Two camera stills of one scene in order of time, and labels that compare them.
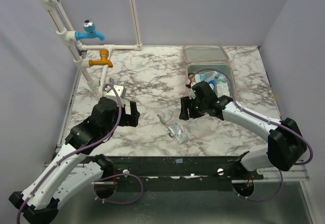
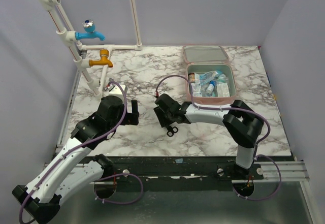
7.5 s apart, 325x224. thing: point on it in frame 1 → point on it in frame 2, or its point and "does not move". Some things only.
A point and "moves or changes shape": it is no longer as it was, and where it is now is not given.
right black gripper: [189, 108] → [160, 117]
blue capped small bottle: [212, 83] does not move
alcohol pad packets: [179, 133] moves or changes shape
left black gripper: [132, 119] does not move
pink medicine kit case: [208, 58] does not move
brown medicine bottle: [190, 75] does not move
